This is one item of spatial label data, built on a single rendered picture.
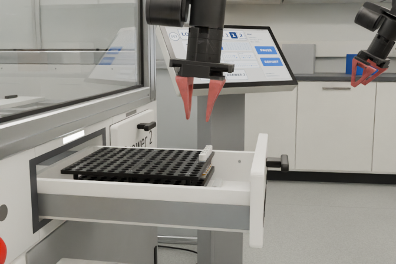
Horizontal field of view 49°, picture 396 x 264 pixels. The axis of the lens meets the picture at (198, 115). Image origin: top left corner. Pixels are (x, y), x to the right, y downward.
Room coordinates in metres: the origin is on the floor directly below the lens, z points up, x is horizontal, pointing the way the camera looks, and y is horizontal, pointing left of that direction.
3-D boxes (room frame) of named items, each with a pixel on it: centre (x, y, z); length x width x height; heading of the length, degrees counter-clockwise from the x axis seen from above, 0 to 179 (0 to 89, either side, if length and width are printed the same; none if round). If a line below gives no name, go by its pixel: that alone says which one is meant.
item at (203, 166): (0.73, -0.01, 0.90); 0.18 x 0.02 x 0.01; 170
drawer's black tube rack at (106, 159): (0.74, 0.09, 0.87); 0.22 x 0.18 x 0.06; 80
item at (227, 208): (0.75, 0.10, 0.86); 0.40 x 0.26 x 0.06; 80
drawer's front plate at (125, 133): (1.07, 0.16, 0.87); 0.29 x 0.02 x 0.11; 170
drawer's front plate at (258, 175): (0.71, -0.10, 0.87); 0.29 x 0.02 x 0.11; 170
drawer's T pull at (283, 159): (0.70, -0.13, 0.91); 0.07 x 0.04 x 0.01; 170
